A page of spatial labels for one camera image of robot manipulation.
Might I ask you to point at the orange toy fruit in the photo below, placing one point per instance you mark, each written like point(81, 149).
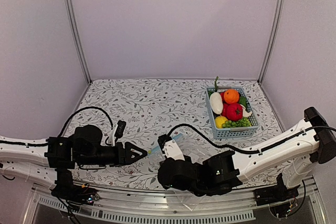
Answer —
point(231, 96)

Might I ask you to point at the yellow toy lemon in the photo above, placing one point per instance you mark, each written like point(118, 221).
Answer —
point(220, 122)

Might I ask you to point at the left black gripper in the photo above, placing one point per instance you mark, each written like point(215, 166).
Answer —
point(127, 158)

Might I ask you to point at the green toy grapes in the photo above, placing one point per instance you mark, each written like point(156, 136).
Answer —
point(243, 122)

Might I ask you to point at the left aluminium frame post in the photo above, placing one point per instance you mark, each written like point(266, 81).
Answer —
point(77, 41)

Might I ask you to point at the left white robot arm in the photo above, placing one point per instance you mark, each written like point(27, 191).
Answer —
point(82, 149)

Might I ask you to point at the white toy garlic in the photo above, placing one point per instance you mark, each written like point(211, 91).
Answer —
point(246, 114)

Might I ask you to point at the white toy radish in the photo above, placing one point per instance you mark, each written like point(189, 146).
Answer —
point(215, 99)

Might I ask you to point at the red toy tomato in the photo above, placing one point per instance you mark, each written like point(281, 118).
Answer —
point(233, 112)

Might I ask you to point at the right aluminium frame post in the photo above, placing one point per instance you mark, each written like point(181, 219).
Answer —
point(271, 40)

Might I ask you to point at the clear zip top bag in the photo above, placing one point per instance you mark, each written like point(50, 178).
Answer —
point(196, 153)

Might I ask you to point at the green toy pepper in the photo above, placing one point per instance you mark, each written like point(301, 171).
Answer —
point(243, 101)

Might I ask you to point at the blue plastic basket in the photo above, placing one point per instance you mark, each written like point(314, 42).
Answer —
point(235, 131)

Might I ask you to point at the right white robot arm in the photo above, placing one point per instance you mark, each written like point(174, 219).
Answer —
point(311, 141)

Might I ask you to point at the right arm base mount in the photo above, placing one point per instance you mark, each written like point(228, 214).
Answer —
point(278, 197)

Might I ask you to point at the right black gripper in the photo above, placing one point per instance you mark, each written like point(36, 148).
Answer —
point(168, 160)

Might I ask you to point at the aluminium frame post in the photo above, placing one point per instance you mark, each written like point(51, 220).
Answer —
point(271, 40)
point(77, 41)

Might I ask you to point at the floral table mat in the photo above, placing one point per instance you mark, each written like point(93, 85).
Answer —
point(151, 108)

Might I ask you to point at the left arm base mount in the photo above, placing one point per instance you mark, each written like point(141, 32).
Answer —
point(72, 196)

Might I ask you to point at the front aluminium rail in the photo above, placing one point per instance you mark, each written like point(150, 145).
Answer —
point(124, 205)

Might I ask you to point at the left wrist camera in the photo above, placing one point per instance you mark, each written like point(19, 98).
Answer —
point(116, 134)

